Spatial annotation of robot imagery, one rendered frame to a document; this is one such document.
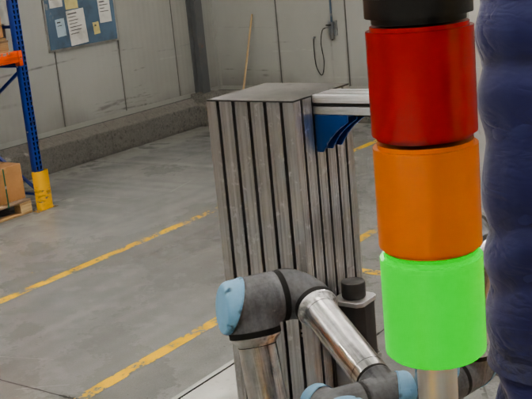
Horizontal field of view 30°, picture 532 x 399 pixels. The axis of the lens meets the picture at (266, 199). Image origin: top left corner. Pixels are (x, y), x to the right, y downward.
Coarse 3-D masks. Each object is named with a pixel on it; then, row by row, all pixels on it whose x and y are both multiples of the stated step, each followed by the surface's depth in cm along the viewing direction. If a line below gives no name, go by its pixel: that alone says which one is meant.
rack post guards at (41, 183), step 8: (32, 176) 993; (40, 176) 993; (48, 176) 1003; (40, 184) 994; (48, 184) 1002; (40, 192) 996; (48, 192) 1003; (40, 200) 997; (48, 200) 1004; (40, 208) 999; (48, 208) 1005
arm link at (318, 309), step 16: (288, 272) 219; (304, 272) 221; (304, 288) 216; (320, 288) 216; (304, 304) 214; (320, 304) 212; (336, 304) 218; (304, 320) 216; (320, 320) 209; (336, 320) 207; (320, 336) 209; (336, 336) 203; (352, 336) 202; (336, 352) 202; (352, 352) 198; (368, 352) 197; (352, 368) 196; (368, 368) 193; (384, 368) 193; (368, 384) 189; (384, 384) 189; (400, 384) 189
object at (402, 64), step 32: (384, 32) 44; (416, 32) 43; (448, 32) 44; (384, 64) 45; (416, 64) 44; (448, 64) 44; (384, 96) 45; (416, 96) 44; (448, 96) 44; (384, 128) 46; (416, 128) 45; (448, 128) 45
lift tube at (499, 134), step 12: (480, 0) 165; (492, 0) 159; (516, 0) 155; (492, 132) 166; (504, 132) 163; (516, 132) 161; (528, 132) 160; (528, 216) 163; (528, 276) 166; (492, 288) 175; (504, 384) 176; (516, 384) 173; (504, 396) 179; (516, 396) 174; (528, 396) 172
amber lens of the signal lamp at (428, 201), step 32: (384, 160) 46; (416, 160) 45; (448, 160) 45; (384, 192) 47; (416, 192) 45; (448, 192) 45; (480, 192) 47; (384, 224) 47; (416, 224) 46; (448, 224) 46; (480, 224) 47; (416, 256) 46; (448, 256) 46
